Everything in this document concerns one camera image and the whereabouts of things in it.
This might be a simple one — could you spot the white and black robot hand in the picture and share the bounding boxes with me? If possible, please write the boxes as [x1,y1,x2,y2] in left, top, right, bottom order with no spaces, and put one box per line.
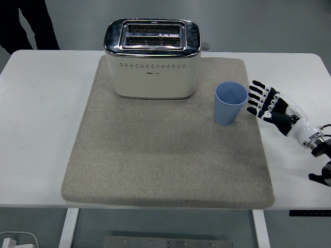
[246,80,321,145]

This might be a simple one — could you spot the blue ribbed plastic cup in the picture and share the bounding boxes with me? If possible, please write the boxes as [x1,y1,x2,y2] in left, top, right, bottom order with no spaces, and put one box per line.
[213,81,249,127]

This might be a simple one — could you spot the black table control panel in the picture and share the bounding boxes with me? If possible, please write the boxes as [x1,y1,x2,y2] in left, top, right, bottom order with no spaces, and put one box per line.
[289,210,331,217]

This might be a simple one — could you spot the white table leg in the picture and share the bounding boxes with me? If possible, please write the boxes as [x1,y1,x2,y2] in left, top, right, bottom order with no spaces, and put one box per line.
[57,208,80,248]
[252,209,271,248]

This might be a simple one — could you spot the beige fabric mat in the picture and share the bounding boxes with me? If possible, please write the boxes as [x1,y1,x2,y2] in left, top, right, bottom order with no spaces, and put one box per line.
[60,56,275,208]

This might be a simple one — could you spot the cream and chrome toaster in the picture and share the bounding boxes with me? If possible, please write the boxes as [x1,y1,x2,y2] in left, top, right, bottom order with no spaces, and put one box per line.
[103,18,210,100]

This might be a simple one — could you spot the grey metal plate with screws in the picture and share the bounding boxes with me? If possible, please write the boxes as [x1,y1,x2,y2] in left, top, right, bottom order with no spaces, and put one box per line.
[103,235,233,248]

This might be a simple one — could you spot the white rounded tray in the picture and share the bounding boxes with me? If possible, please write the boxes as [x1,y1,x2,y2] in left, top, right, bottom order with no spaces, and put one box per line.
[0,231,39,248]

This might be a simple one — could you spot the person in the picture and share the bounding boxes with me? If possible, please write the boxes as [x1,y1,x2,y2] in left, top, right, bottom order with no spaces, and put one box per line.
[0,0,61,55]

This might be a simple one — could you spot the small white block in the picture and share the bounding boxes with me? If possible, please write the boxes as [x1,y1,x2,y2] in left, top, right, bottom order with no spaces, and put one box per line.
[1,238,18,248]

